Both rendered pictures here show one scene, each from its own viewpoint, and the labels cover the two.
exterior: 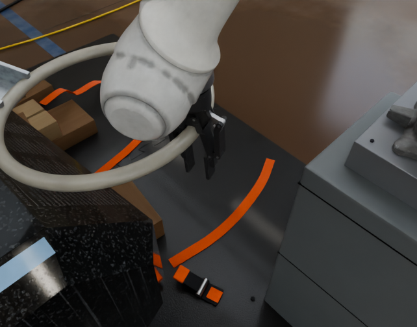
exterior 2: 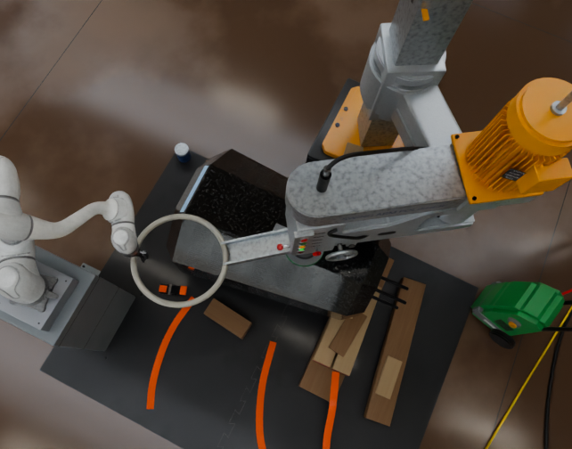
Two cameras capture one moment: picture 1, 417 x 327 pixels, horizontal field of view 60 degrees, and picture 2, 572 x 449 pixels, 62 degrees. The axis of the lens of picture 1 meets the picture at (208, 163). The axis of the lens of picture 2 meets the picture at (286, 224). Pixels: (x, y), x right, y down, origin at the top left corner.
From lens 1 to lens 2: 232 cm
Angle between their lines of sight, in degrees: 57
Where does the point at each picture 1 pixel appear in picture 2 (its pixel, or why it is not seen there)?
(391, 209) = (61, 265)
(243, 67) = not seen: outside the picture
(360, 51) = not seen: outside the picture
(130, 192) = (232, 325)
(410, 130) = (49, 287)
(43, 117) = (325, 358)
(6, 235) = (195, 207)
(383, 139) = (61, 283)
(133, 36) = (118, 200)
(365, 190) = (70, 270)
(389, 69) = not seen: outside the picture
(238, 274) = (153, 306)
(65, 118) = (322, 378)
